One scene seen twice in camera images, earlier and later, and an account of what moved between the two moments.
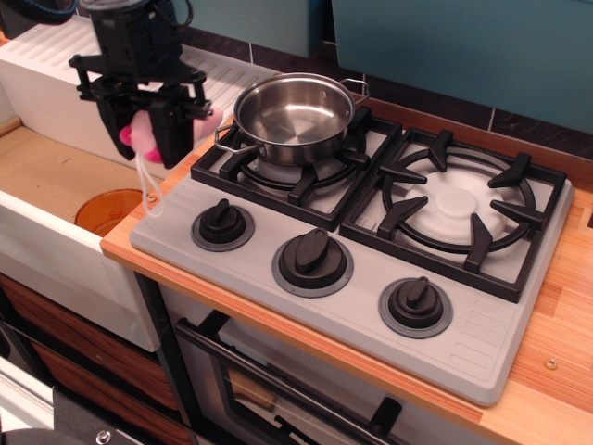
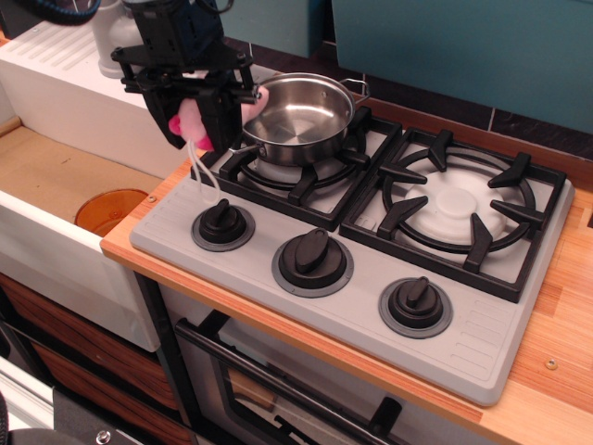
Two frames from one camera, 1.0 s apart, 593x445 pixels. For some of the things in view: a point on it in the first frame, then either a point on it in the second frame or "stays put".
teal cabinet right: x=532 y=58 stays put
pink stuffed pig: x=141 y=135 to x=188 y=122
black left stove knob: x=222 y=227 stays put
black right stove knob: x=415 y=308 stays put
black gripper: x=138 y=49 to x=181 y=55
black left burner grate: x=322 y=194 stays put
